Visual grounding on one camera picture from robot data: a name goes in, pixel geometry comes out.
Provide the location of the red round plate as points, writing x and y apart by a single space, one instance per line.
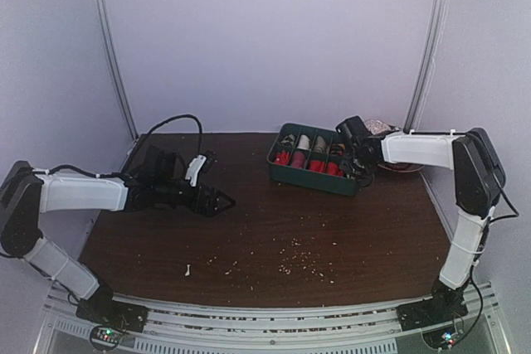
400 167

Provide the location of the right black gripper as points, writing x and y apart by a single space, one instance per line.
350 164

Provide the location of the left aluminium corner post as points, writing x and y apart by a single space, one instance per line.
113 65

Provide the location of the red socks in box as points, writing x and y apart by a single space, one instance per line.
283 158

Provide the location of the cream rolled sock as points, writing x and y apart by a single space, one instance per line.
304 142

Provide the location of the aluminium corner post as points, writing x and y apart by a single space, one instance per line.
427 66
113 65

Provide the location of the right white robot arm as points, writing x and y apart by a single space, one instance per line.
478 176

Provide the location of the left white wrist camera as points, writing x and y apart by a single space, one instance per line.
194 169

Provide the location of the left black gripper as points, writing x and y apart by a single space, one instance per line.
208 210

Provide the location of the pink patterned bowl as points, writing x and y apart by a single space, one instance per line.
376 126

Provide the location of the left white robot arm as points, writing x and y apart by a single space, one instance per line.
27 193

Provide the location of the green divided storage box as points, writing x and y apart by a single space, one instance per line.
310 157

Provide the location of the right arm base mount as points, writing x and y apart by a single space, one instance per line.
426 313

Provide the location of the right aluminium corner post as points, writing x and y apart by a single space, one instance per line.
427 66

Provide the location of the maroon rolled sock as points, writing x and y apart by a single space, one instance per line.
298 159

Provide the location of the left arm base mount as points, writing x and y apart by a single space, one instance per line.
119 315

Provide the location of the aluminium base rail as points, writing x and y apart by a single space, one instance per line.
188 328

